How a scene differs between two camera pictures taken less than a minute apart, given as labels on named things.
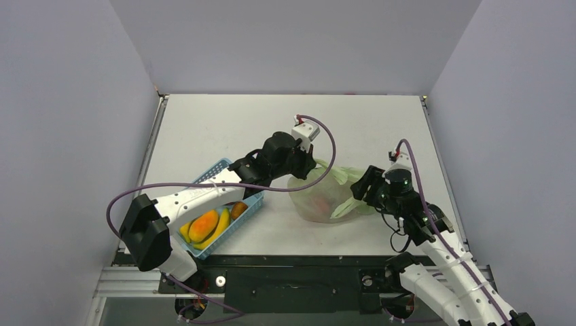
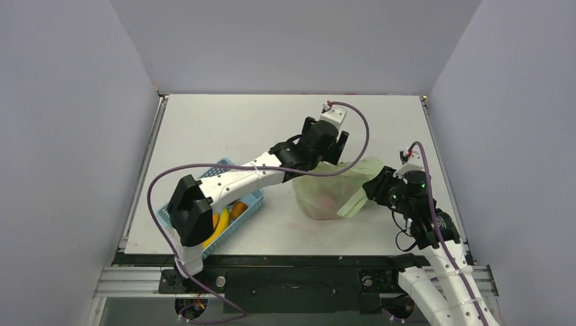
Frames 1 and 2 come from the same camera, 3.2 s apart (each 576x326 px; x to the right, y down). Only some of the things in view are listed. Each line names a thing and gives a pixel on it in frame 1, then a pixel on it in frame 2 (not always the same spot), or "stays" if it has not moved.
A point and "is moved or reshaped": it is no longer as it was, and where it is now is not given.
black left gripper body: (297, 164) to (332, 153)
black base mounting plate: (288, 284) stays
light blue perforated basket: (254, 201) stays
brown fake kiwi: (238, 209) stays
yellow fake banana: (223, 222) stays
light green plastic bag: (331, 198) is moved or reshaped
